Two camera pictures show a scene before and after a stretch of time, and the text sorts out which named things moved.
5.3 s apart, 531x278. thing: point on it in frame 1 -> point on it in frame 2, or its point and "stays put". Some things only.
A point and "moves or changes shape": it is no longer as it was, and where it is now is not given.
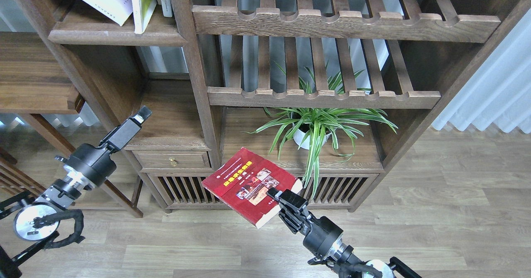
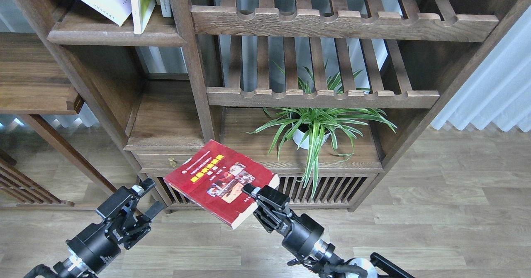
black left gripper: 94,164 -> 97,247
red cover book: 242,184 moves or changes shape
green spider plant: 302,125 stays put
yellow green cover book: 143,4 stays put
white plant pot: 299,136 stays put
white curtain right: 500,94 stays put
